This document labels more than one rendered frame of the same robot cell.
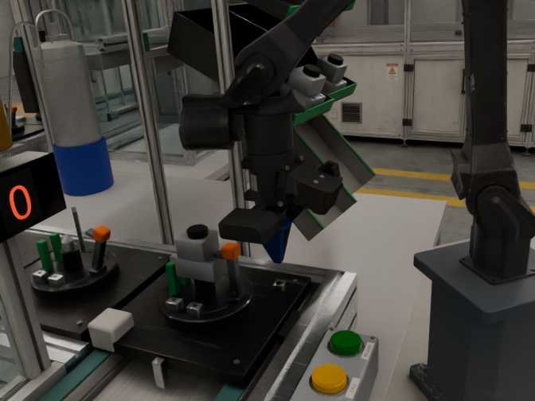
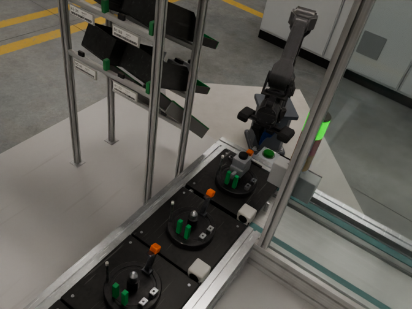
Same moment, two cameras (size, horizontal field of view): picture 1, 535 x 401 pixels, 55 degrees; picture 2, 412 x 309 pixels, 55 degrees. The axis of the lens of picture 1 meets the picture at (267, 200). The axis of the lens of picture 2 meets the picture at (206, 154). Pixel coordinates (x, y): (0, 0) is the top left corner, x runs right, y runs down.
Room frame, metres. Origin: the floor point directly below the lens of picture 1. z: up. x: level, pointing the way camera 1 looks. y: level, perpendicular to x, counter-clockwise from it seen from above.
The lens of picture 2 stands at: (0.75, 1.04, 1.88)
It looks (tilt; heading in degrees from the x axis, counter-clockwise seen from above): 41 degrees down; 271
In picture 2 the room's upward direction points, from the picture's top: 11 degrees clockwise
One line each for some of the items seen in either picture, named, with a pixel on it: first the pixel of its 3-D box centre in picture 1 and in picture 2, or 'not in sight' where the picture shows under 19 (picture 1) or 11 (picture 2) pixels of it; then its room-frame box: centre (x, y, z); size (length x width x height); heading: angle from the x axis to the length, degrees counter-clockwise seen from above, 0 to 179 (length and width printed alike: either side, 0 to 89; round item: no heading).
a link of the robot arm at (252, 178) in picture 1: (272, 180); (268, 117); (0.60, -0.01, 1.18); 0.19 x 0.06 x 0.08; 154
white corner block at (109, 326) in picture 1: (111, 329); (246, 214); (0.61, 0.23, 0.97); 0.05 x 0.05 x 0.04; 64
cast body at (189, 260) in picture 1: (193, 249); (240, 164); (0.66, 0.11, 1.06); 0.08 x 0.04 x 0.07; 64
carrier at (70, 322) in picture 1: (70, 255); (192, 220); (0.76, 0.33, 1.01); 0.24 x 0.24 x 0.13; 64
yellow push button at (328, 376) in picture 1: (329, 380); not in sight; (0.48, -0.06, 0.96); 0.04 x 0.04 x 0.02
